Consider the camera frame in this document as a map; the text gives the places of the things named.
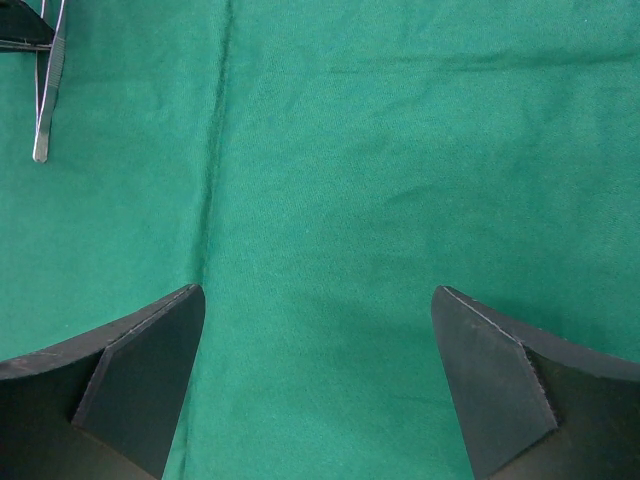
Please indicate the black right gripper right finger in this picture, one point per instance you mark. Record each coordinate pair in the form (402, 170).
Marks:
(530, 404)

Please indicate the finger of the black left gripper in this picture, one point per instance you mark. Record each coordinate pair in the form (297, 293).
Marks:
(23, 29)

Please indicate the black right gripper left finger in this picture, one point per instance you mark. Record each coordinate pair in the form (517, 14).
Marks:
(104, 404)

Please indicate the dark green surgical drape cloth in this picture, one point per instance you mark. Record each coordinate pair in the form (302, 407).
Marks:
(319, 168)

